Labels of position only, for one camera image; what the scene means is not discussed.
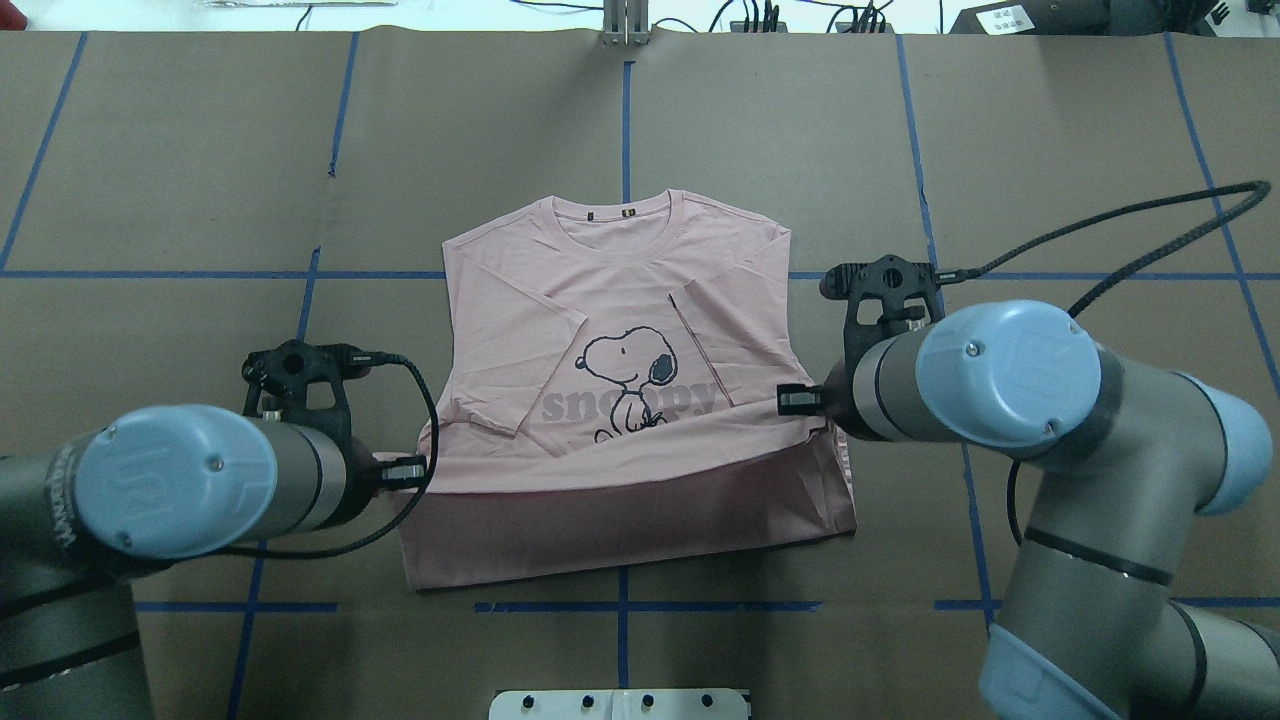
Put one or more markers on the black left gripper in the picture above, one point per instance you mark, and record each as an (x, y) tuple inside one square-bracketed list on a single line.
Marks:
[(358, 484)]

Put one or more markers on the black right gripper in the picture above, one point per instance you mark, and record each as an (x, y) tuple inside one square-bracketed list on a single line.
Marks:
[(838, 404)]

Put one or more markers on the pink Snoopy t-shirt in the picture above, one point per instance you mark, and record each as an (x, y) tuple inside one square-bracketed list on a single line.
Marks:
[(611, 397)]

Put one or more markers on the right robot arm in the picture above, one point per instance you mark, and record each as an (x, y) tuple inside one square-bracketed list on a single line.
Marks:
[(1130, 455)]

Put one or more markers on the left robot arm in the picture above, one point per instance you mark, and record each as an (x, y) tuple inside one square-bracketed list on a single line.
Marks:
[(155, 487)]

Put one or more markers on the black box with label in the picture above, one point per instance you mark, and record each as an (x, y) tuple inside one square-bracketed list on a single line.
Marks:
[(1061, 18)]

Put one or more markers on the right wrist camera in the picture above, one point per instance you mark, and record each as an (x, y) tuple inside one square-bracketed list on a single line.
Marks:
[(888, 297)]

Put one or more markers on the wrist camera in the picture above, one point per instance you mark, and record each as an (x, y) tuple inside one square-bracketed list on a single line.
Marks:
[(888, 297), (281, 377)]

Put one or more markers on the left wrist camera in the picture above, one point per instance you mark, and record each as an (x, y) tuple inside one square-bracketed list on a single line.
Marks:
[(281, 377)]

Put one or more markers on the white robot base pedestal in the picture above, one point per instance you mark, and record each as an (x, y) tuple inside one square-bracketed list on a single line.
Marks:
[(622, 703)]

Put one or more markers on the aluminium frame post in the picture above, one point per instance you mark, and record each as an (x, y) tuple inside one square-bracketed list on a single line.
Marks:
[(626, 23)]

